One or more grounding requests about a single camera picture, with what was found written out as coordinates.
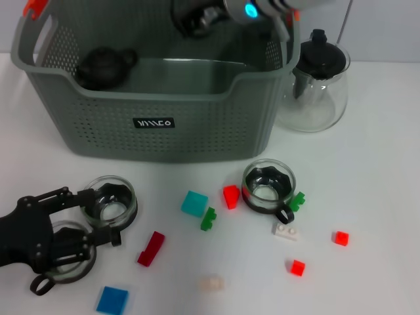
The green toy brick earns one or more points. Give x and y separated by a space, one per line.
208 220
298 201

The teal square toy block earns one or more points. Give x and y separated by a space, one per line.
194 203

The dark red long block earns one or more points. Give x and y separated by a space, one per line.
151 247

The glass teacup black base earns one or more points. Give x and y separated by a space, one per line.
70 279
126 197
252 183

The blue square toy plate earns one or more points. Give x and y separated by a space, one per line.
112 300

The black ceramic teapot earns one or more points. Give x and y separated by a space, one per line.
101 69

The grey perforated storage basket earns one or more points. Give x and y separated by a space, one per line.
164 144

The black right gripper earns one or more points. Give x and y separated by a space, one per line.
187 16

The small red toy cube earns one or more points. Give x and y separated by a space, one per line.
297 268
341 238

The white toy brick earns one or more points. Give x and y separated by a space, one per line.
285 231
211 283

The glass teapot black lid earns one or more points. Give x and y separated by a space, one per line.
323 57

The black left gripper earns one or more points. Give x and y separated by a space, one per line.
29 236

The red wedge toy block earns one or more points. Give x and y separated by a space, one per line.
231 197

